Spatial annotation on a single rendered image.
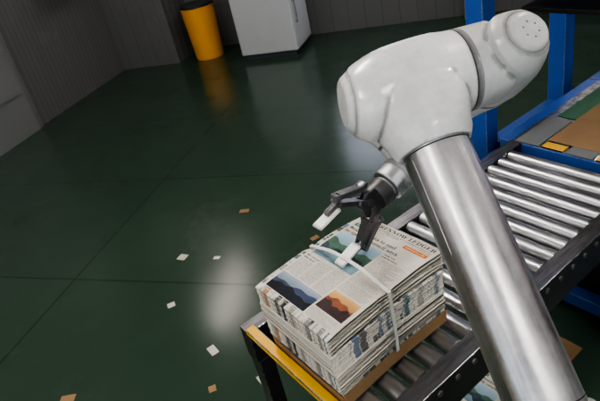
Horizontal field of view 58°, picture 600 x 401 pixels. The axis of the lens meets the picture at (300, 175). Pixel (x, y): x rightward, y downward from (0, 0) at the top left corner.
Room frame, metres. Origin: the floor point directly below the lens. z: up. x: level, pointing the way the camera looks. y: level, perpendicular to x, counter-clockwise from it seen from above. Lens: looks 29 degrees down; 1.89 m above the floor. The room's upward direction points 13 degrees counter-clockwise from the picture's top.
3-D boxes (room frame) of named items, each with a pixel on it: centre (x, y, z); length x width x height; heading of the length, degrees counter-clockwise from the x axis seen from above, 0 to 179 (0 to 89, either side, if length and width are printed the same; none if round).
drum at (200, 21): (7.38, 0.82, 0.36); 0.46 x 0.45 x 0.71; 158
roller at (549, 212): (1.50, -0.72, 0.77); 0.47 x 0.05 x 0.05; 32
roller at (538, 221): (1.46, -0.67, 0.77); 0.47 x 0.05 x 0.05; 32
